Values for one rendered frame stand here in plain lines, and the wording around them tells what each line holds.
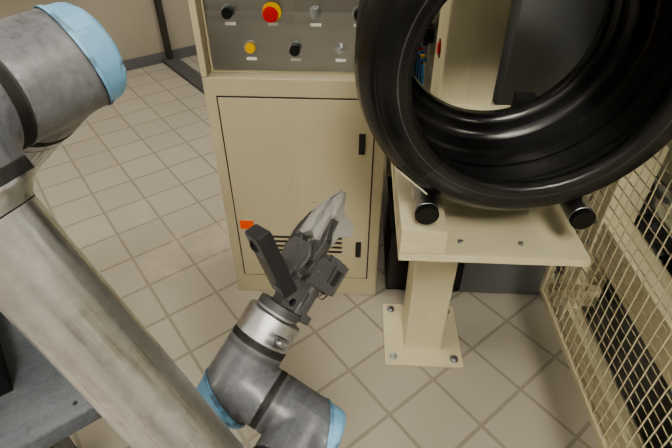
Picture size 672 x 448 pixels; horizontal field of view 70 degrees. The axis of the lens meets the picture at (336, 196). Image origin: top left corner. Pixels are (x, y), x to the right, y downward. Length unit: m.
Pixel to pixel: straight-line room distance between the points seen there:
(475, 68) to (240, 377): 0.82
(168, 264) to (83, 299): 1.67
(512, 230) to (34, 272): 0.85
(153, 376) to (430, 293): 1.15
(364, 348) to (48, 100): 1.45
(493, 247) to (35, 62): 0.81
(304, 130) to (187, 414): 1.06
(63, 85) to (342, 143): 1.07
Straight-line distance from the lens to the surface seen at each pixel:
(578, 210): 0.96
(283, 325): 0.73
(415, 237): 0.92
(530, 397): 1.80
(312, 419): 0.74
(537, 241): 1.05
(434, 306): 1.64
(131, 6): 4.16
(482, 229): 1.04
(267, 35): 1.45
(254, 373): 0.74
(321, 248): 0.71
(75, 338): 0.53
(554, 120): 1.13
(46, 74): 0.54
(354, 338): 1.82
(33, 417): 1.12
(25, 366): 1.20
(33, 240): 0.51
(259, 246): 0.69
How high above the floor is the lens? 1.45
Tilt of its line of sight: 36 degrees down
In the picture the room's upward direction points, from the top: straight up
